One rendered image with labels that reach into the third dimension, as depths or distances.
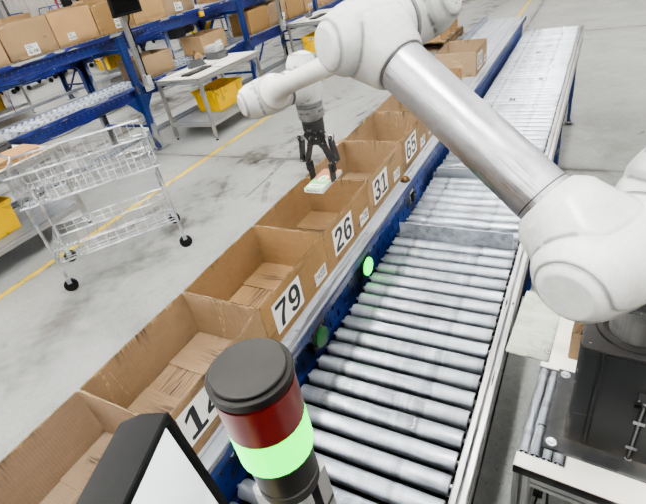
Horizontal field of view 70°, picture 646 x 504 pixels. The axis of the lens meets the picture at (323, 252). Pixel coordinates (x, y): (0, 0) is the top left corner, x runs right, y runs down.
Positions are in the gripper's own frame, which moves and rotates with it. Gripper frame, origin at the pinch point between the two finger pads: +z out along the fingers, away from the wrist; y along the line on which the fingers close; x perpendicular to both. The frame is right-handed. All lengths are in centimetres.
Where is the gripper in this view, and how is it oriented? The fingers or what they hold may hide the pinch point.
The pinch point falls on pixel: (322, 173)
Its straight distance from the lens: 169.5
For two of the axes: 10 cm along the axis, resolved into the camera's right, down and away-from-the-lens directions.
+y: 8.8, 1.3, -4.6
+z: 1.7, 8.2, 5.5
